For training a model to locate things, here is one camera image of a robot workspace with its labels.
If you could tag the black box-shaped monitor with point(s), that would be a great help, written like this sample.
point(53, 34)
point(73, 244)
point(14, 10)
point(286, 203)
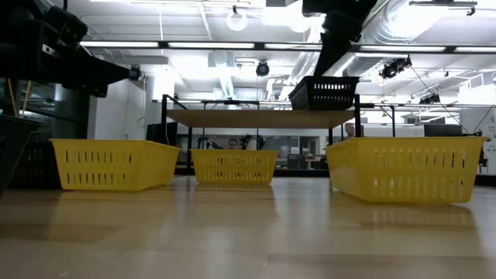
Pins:
point(159, 133)

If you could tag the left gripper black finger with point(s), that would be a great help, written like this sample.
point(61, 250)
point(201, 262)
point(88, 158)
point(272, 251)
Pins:
point(97, 73)

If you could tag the black plastic basket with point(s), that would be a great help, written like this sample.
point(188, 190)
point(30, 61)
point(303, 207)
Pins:
point(36, 166)
point(329, 93)
point(13, 155)

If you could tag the person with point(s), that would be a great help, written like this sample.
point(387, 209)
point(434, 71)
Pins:
point(232, 144)
point(350, 129)

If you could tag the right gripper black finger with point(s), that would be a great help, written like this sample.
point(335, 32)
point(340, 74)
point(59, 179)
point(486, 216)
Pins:
point(329, 54)
point(346, 27)

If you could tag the black ceiling camera cluster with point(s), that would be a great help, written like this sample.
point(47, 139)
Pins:
point(395, 68)

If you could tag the silver ventilation duct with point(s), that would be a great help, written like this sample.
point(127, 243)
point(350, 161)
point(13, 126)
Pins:
point(387, 23)

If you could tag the yellow plastic basket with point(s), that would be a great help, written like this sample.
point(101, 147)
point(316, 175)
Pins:
point(234, 166)
point(116, 166)
point(410, 174)

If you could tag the black background rack frame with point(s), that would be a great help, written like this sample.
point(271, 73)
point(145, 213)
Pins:
point(393, 120)

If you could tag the wooden shelf with black legs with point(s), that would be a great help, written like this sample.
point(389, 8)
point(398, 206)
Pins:
point(252, 119)

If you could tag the long ceiling light bar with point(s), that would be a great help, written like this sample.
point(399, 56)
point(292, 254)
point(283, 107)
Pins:
point(209, 45)

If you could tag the grey computer monitor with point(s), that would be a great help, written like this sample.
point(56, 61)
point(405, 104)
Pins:
point(441, 130)

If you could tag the round white pendant lamp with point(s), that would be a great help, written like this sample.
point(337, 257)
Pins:
point(236, 20)

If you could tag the black ceiling spotlight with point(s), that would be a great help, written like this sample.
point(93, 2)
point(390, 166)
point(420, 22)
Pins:
point(135, 73)
point(262, 69)
point(430, 99)

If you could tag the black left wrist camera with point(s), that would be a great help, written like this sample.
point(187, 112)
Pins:
point(67, 25)

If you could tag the black aluminium table frame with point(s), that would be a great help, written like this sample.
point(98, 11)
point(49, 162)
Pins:
point(302, 172)

